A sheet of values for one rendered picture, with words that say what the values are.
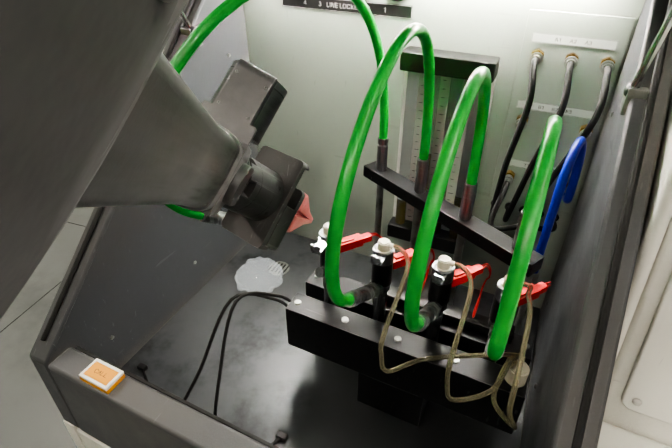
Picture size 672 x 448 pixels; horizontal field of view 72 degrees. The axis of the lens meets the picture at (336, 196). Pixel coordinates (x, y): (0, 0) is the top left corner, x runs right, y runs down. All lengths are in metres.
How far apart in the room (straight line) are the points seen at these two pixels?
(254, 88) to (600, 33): 0.50
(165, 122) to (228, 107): 0.25
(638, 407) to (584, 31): 0.47
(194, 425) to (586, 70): 0.70
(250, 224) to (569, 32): 0.51
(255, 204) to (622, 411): 0.48
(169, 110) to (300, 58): 0.73
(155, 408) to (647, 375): 0.58
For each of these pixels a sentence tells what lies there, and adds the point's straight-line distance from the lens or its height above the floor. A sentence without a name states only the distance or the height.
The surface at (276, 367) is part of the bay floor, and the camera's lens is 0.84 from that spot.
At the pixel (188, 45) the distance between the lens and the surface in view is 0.52.
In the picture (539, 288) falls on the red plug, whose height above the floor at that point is 1.08.
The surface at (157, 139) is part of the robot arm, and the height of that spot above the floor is 1.43.
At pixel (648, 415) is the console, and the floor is 1.01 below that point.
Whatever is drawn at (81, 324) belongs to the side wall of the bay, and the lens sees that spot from 0.80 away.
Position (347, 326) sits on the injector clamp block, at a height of 0.98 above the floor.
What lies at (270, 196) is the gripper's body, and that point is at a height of 1.24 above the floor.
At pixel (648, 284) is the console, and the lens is 0.60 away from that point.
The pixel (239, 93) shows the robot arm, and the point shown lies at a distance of 0.41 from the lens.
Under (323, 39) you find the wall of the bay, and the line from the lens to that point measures 0.86.
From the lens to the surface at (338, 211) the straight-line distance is 0.42.
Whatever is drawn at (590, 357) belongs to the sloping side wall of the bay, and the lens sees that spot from 0.54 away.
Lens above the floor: 1.50
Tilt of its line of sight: 33 degrees down
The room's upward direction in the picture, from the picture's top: straight up
